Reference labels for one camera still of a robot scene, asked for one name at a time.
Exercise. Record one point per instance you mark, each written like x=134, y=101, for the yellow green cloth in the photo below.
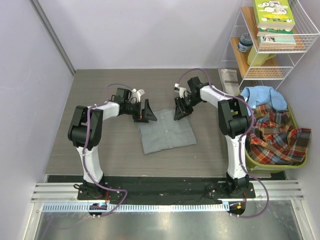
x=256, y=59

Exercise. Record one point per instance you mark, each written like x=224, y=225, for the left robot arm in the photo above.
x=85, y=132

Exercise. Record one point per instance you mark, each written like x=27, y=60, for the green book on top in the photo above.
x=273, y=14

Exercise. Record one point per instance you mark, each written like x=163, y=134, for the lower stacked book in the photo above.
x=281, y=37

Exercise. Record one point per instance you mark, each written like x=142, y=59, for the grey long sleeve shirt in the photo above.
x=166, y=133

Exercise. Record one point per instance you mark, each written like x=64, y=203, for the plastic wrapped paper packet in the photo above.
x=229, y=81

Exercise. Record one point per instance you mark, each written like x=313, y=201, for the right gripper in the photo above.
x=181, y=110

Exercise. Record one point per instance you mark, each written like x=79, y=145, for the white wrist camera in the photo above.
x=180, y=90
x=137, y=94

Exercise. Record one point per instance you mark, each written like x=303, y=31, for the plaid shirt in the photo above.
x=277, y=135

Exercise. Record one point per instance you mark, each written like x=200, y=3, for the white wire shelf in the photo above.
x=275, y=70

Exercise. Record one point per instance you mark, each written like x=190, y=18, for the light blue shirt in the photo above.
x=260, y=95

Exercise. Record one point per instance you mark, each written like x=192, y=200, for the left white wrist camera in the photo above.
x=137, y=94

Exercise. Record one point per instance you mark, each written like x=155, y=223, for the small blue white jar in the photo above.
x=245, y=43

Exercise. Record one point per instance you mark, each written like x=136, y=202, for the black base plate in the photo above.
x=162, y=191

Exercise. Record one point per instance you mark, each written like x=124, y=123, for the green laundry basket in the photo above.
x=287, y=165

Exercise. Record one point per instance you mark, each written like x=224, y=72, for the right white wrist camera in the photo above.
x=180, y=90

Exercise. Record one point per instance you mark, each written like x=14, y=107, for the aluminium rail frame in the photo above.
x=169, y=208

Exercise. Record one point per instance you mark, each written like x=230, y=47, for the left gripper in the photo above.
x=146, y=114

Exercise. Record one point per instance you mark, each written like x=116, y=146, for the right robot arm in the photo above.
x=233, y=122

